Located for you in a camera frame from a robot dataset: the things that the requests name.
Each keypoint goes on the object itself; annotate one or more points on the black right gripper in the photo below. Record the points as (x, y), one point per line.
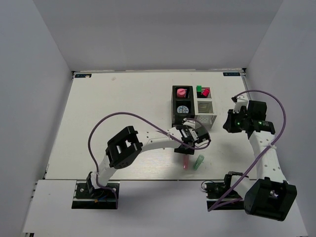
(228, 125)

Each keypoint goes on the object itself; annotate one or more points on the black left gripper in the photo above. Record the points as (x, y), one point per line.
(190, 151)

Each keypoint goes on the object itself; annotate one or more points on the pink cap black highlighter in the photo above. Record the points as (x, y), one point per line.
(205, 93)

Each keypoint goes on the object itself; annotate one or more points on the green cap black highlighter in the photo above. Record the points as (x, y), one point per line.
(199, 88)

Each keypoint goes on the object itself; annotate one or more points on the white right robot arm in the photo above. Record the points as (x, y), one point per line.
(271, 196)

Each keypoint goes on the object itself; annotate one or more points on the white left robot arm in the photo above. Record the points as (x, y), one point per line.
(128, 144)

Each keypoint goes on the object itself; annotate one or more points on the white slotted organizer container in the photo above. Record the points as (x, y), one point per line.
(205, 109)

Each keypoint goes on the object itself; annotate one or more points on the black organizer container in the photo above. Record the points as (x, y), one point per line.
(182, 104)

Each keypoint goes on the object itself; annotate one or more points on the right blue table label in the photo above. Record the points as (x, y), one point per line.
(231, 74)

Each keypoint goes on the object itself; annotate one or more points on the blue table label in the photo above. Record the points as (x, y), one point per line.
(83, 75)
(231, 74)

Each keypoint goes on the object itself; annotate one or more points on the left blue table label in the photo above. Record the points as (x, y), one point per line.
(83, 75)

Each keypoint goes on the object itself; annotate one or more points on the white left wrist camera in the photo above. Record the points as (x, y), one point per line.
(193, 123)

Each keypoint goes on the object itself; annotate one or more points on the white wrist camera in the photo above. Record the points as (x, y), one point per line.
(239, 101)
(193, 123)

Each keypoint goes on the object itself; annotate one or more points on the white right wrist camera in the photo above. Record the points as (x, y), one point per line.
(239, 101)

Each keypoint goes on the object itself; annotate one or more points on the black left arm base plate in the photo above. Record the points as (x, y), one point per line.
(99, 199)

